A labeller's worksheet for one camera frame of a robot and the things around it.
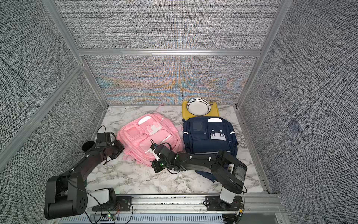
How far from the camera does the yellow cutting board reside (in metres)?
1.12

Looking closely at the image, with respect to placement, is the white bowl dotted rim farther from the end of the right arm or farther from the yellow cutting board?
the end of the right arm

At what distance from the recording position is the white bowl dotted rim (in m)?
1.15

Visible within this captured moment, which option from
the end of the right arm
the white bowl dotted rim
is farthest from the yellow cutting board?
the end of the right arm
